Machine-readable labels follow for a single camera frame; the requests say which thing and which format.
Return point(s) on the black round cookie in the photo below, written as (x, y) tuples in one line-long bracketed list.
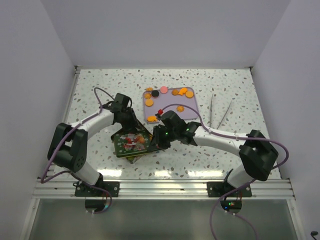
[(155, 93)]

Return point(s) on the swirl cookie left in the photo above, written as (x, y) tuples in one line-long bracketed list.
[(147, 96)]

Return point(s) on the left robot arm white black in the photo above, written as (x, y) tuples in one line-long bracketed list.
[(68, 148)]

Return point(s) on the pink round cookie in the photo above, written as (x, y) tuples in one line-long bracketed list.
[(164, 89)]

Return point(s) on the aluminium front rail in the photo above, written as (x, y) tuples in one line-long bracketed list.
[(158, 179)]

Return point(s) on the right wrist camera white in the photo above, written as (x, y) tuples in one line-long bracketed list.
[(159, 113)]

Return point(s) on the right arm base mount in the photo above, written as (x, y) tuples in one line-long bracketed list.
[(229, 198)]

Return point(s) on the round orange cookie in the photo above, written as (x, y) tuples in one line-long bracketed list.
[(149, 102), (189, 94)]

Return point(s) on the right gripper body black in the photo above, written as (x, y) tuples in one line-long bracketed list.
[(164, 136)]

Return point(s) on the orange fish cookie tray edge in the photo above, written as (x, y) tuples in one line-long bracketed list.
[(152, 119)]

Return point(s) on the brown round cookie top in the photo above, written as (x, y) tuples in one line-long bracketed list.
[(175, 92)]

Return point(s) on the gold tin lid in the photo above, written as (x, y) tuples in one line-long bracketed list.
[(128, 145)]

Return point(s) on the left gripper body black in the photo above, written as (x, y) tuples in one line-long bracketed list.
[(128, 121)]

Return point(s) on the lavender plastic tray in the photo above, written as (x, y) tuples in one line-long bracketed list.
[(169, 102)]

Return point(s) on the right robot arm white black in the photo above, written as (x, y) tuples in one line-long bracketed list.
[(256, 153)]

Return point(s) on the swirl cookie tray right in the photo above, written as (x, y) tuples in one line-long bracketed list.
[(180, 108)]

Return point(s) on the metal serving tongs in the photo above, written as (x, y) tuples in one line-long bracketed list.
[(219, 108)]

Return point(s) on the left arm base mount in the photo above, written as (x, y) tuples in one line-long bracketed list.
[(99, 197)]

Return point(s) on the orange fish cookie top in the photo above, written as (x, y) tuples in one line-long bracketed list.
[(182, 91)]

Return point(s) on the square cookie tin box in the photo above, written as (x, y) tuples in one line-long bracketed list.
[(135, 158)]

